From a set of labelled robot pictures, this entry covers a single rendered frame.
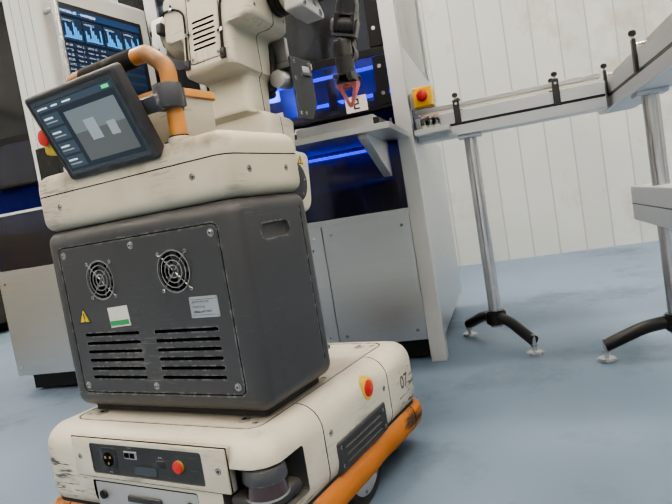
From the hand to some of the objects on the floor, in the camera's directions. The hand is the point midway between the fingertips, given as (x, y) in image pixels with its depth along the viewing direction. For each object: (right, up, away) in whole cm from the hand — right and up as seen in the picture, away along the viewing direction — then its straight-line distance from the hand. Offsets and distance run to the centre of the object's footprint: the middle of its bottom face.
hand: (351, 104), depth 181 cm
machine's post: (+36, -88, +43) cm, 104 cm away
